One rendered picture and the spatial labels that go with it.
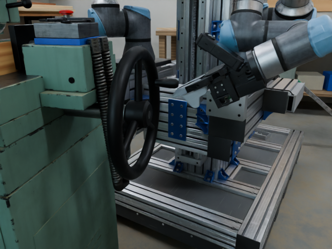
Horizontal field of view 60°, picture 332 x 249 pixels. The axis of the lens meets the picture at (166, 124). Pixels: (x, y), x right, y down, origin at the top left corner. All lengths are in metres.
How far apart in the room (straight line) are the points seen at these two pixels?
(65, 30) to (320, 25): 0.48
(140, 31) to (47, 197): 0.84
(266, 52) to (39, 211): 0.57
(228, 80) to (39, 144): 0.42
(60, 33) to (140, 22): 0.72
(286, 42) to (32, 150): 0.55
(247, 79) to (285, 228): 1.12
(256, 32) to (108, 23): 0.70
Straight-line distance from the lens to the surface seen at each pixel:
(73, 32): 0.60
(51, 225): 0.73
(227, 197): 1.43
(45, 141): 0.66
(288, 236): 1.63
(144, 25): 1.31
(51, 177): 0.69
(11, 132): 0.58
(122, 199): 1.46
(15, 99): 0.58
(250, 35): 0.73
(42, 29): 0.63
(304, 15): 1.06
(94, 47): 0.60
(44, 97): 0.62
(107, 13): 1.26
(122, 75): 0.52
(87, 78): 0.59
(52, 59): 0.62
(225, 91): 0.67
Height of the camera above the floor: 1.01
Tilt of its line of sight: 21 degrees down
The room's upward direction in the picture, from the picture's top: straight up
